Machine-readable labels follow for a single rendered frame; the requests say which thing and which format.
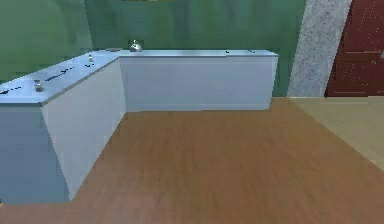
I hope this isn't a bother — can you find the pale blue kitchen counter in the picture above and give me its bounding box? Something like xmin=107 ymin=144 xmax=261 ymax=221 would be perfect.
xmin=0 ymin=48 xmax=280 ymax=205

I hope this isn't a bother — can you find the black kitchen knife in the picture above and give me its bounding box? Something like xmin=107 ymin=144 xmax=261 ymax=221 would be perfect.
xmin=44 ymin=67 xmax=76 ymax=82

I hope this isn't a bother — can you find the silver kettle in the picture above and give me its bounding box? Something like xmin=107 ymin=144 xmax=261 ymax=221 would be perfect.
xmin=129 ymin=39 xmax=143 ymax=53

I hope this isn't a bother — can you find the dark red room door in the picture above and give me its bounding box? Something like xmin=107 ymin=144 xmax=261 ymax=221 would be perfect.
xmin=324 ymin=0 xmax=384 ymax=98

